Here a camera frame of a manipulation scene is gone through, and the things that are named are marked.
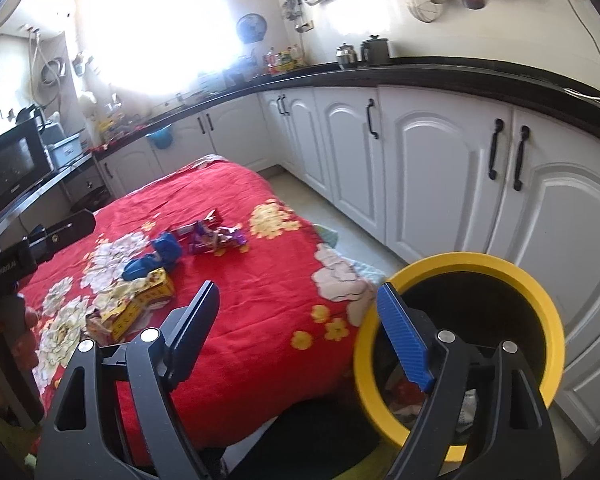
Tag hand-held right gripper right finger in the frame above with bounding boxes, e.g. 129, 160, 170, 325
376, 282, 563, 480

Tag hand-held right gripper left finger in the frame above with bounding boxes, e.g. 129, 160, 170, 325
35, 280, 221, 480

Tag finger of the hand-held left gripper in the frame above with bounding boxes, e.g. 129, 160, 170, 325
27, 210, 97, 271

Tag yellow snack packet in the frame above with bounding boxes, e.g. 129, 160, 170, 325
87, 266, 176, 341

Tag red plastic wrapper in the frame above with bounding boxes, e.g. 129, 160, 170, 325
387, 377, 426, 413

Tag blue plastic wrapper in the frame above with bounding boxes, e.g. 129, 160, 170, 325
122, 231, 183, 282

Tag purple snack wrapper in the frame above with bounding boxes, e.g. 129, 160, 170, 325
187, 221, 221, 256

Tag shiny colourful wrapper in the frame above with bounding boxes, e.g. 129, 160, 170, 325
215, 225, 251, 253

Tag yellow rimmed trash bin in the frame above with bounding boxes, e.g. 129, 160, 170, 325
354, 251, 566, 462

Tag person's left hand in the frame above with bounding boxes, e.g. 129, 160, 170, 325
0, 309, 41, 397

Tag red floral tablecloth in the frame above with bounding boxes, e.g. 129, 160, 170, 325
17, 155, 386, 471

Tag white plastic container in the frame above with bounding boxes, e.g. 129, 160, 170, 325
47, 132, 83, 168

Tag black microwave oven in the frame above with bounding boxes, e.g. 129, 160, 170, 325
0, 122, 56, 216

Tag blue hanging basket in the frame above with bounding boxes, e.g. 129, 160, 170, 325
146, 127, 175, 150

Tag white kitchen base cabinet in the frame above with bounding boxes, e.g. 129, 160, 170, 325
95, 85, 600, 446

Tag kitchen window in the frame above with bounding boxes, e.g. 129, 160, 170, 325
97, 0, 241, 96

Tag white water heater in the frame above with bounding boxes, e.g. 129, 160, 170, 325
0, 0, 73, 38

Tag row of condiment bottles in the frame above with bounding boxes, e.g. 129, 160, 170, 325
266, 46, 308, 75

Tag black countertop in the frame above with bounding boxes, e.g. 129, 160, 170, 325
0, 56, 600, 231

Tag steel teapot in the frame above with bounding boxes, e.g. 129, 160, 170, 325
336, 43, 358, 70

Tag dark green pot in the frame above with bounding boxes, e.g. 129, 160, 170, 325
361, 34, 392, 63

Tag hanging kitchen tools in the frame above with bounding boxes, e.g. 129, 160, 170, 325
282, 0, 313, 33

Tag black power cable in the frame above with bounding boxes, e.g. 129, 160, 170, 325
562, 0, 600, 101

